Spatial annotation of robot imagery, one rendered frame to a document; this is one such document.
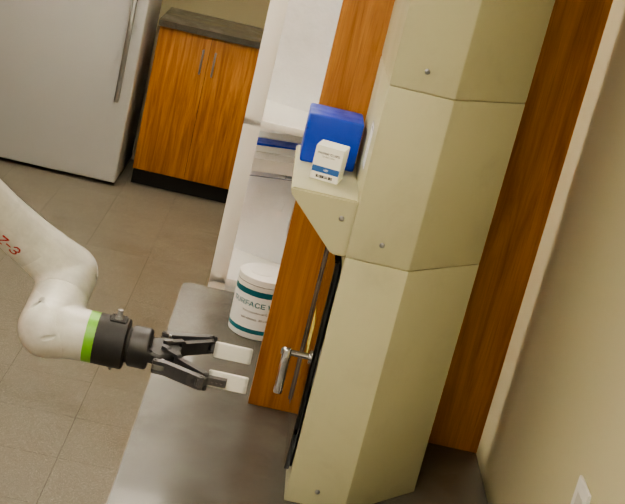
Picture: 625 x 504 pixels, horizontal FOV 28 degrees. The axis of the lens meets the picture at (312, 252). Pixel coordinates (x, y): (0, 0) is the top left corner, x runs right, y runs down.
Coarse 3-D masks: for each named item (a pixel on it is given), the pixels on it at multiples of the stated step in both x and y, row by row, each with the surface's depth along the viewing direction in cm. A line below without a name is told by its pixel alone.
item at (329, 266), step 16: (336, 256) 217; (336, 272) 212; (320, 288) 236; (320, 304) 226; (320, 320) 217; (320, 336) 216; (304, 368) 230; (304, 384) 220; (304, 400) 219; (288, 416) 245; (288, 432) 234; (288, 448) 224; (288, 464) 223
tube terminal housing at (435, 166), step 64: (384, 128) 204; (448, 128) 204; (512, 128) 216; (384, 192) 207; (448, 192) 210; (384, 256) 210; (448, 256) 217; (384, 320) 214; (448, 320) 225; (320, 384) 217; (384, 384) 219; (320, 448) 221; (384, 448) 226
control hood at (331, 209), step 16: (304, 176) 215; (352, 176) 223; (304, 192) 207; (320, 192) 207; (336, 192) 210; (352, 192) 212; (304, 208) 208; (320, 208) 208; (336, 208) 208; (352, 208) 208; (320, 224) 209; (336, 224) 209; (352, 224) 209; (336, 240) 210
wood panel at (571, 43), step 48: (384, 0) 234; (576, 0) 233; (336, 48) 237; (576, 48) 236; (336, 96) 240; (528, 96) 239; (576, 96) 239; (528, 144) 242; (528, 192) 245; (288, 240) 248; (528, 240) 248; (288, 288) 251; (480, 288) 251; (288, 336) 255; (480, 336) 254; (288, 384) 258; (480, 384) 257; (432, 432) 261; (480, 432) 260
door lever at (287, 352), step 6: (282, 348) 221; (288, 348) 221; (282, 354) 221; (288, 354) 221; (294, 354) 221; (300, 354) 221; (306, 354) 221; (282, 360) 221; (288, 360) 221; (282, 366) 221; (282, 372) 222; (276, 378) 222; (282, 378) 222; (276, 384) 223; (282, 384) 223; (276, 390) 223
